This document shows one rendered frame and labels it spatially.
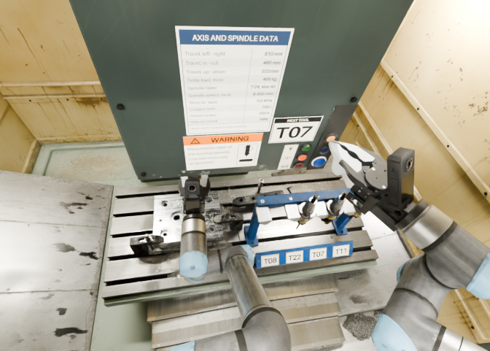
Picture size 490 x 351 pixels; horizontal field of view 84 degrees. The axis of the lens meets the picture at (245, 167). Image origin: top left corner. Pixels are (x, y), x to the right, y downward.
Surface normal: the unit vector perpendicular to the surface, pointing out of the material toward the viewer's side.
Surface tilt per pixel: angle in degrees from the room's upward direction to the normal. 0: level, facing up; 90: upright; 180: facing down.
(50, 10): 90
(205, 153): 90
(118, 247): 0
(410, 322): 22
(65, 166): 0
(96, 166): 0
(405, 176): 58
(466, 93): 90
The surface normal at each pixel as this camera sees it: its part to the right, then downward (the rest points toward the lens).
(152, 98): 0.16, 0.80
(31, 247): 0.49, -0.58
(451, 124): -0.98, 0.07
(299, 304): 0.22, -0.61
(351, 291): -0.31, -0.52
